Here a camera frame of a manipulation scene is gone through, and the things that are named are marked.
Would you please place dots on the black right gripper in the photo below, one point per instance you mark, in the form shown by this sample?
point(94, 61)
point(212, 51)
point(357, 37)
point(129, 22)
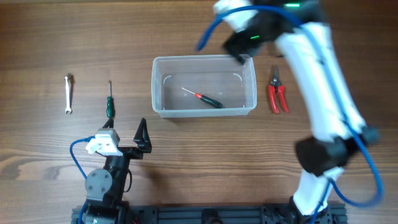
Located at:
point(242, 40)

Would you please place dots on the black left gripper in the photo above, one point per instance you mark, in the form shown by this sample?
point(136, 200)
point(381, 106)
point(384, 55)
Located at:
point(141, 137)

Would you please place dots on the red handled cutting pliers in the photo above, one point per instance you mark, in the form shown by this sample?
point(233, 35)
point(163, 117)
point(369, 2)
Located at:
point(276, 88)

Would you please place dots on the red black screwdriver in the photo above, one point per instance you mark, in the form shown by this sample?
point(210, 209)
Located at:
point(214, 103)

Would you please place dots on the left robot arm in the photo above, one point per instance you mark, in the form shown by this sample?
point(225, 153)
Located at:
point(105, 187)

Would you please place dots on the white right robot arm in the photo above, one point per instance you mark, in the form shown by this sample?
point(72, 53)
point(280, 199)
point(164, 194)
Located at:
point(303, 36)

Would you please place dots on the clear plastic container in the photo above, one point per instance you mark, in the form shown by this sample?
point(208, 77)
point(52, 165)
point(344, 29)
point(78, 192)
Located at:
point(220, 77)

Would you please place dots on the small silver wrench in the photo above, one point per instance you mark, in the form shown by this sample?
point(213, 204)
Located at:
point(68, 90)

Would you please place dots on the green handled screwdriver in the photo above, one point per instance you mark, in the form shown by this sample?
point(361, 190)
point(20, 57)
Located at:
point(110, 103)

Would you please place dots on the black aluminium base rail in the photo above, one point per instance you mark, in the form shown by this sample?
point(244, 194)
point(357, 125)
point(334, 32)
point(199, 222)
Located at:
point(265, 214)

